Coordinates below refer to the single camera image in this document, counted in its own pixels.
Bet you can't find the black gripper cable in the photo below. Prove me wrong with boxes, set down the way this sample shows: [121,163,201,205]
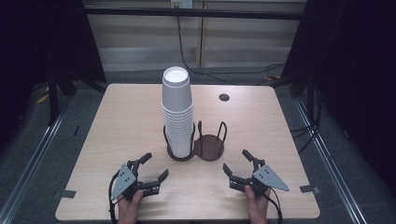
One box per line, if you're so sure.
[262,186,284,224]
[107,170,120,224]

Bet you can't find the yellow tape piece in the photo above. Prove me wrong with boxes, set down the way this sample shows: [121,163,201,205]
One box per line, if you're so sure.
[35,92,50,105]

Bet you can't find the black wall cable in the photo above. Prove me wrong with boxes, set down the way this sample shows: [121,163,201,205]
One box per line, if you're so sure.
[176,16,287,87]

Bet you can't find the person's left hand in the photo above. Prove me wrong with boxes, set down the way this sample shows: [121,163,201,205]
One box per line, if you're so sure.
[117,189,145,224]

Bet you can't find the metal floor rail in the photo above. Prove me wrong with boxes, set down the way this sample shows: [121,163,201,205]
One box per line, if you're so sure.
[0,99,74,224]
[292,97,370,224]

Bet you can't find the grey tape strip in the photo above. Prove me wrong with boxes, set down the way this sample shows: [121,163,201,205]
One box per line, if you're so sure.
[52,189,78,200]
[299,185,321,194]

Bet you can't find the black floor cables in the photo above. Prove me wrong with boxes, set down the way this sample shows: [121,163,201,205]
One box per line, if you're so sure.
[289,83,323,154]

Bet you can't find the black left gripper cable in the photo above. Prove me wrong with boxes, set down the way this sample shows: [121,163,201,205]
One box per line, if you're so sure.
[107,170,120,224]

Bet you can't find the white power outlet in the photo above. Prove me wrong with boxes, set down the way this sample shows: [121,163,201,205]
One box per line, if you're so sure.
[170,0,194,9]

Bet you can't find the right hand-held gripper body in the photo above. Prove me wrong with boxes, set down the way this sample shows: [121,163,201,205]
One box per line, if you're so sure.
[247,159,290,196]

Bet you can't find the stack of white cups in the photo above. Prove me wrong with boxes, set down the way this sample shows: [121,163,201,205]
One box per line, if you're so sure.
[161,106,194,159]

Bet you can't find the black curtain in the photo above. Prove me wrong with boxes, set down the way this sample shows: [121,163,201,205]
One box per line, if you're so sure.
[0,0,106,147]
[281,0,396,200]

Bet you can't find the black stand leg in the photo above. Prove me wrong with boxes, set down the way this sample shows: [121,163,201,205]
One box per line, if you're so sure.
[46,71,60,127]

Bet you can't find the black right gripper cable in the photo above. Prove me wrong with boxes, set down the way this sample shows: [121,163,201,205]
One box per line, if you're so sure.
[262,186,284,224]

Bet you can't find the dark brown double cup holder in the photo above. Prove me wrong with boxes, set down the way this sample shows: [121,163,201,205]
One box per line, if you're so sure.
[163,119,229,162]

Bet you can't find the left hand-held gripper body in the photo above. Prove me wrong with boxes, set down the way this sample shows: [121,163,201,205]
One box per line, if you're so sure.
[110,160,148,202]

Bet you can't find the person's right hand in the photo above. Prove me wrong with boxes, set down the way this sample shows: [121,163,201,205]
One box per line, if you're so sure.
[244,185,272,224]

